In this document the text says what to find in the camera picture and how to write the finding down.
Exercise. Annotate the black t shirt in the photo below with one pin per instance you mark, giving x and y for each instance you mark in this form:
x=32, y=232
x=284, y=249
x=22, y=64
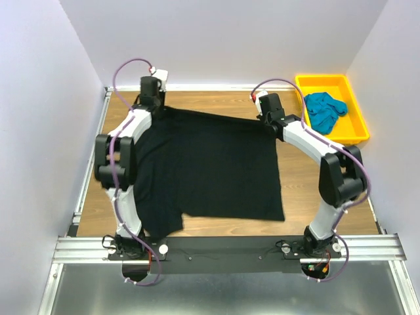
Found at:
x=205, y=165

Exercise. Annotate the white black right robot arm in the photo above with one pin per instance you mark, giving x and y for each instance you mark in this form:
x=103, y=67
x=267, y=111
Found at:
x=341, y=180

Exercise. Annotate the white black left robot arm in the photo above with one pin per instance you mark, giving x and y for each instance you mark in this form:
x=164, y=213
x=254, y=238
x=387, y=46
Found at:
x=115, y=164

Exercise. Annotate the teal t shirt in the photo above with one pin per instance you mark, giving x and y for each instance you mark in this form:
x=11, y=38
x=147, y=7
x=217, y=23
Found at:
x=324, y=111

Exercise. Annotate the yellow plastic bin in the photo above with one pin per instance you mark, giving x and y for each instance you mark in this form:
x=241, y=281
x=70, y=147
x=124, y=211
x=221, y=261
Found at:
x=349, y=129

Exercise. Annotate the aluminium back edge rail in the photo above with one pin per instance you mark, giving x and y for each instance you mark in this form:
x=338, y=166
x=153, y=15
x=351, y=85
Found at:
x=227, y=87

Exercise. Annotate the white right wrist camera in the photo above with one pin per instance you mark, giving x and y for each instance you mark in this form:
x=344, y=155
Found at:
x=260, y=99

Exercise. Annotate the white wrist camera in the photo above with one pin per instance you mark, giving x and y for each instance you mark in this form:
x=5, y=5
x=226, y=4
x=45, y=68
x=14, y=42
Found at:
x=161, y=75
x=260, y=99

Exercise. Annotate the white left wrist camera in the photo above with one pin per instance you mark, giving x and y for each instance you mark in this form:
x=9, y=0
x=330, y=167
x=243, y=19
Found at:
x=161, y=75

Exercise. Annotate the black mounting base plate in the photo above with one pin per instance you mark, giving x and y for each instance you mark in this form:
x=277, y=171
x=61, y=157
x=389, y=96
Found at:
x=221, y=255

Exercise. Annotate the aluminium left side rail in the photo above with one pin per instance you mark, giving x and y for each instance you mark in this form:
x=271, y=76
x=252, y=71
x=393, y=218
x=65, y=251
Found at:
x=77, y=212

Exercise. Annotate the aluminium front frame rail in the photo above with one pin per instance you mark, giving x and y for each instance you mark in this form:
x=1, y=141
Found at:
x=385, y=247

